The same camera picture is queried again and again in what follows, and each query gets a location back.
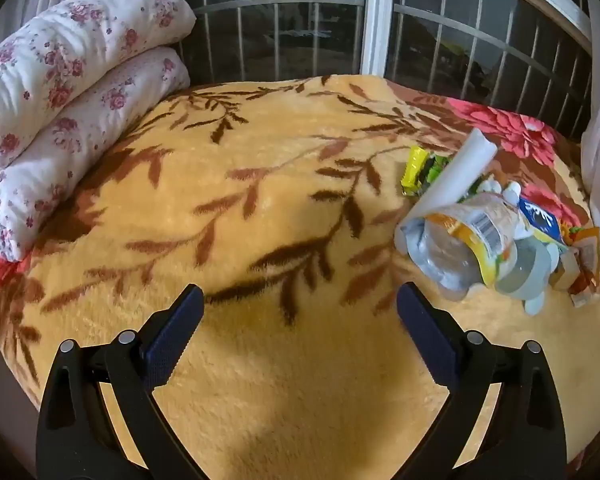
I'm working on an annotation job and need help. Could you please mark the plastic bottle with orange label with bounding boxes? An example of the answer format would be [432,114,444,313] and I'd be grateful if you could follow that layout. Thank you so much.
[394,194,526,303]

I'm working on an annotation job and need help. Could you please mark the orange snack packet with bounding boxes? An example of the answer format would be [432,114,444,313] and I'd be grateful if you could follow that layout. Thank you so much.
[550,226,600,308]

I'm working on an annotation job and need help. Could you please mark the floral folded quilt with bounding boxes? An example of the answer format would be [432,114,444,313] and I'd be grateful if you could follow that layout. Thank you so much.
[0,0,197,148]
[0,46,191,262]

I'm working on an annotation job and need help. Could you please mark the white window frame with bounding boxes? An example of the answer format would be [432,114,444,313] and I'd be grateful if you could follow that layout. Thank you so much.
[87,0,597,81]

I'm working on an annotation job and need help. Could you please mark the yellow wrapper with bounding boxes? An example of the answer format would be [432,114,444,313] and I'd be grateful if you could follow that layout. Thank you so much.
[401,146,428,196]

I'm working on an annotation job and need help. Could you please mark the clear plastic cup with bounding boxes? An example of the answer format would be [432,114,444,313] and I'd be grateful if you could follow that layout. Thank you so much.
[495,237,561,316]

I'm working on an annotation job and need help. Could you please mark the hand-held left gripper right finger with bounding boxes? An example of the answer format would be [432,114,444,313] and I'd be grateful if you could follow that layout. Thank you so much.
[396,281,567,480]

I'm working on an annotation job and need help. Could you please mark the grey metal window railing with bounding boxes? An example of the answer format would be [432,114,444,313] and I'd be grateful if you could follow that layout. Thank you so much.
[190,0,593,141]

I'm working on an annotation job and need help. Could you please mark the yellow leaf-print blanket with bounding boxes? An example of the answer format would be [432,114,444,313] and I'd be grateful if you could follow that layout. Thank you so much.
[0,74,600,480]

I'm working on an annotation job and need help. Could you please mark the blue snack packet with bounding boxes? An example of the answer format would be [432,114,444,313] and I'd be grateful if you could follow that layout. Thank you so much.
[517,197,568,248]

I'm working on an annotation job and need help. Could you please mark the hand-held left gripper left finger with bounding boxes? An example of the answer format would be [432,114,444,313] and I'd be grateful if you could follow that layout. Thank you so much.
[36,284,206,480]

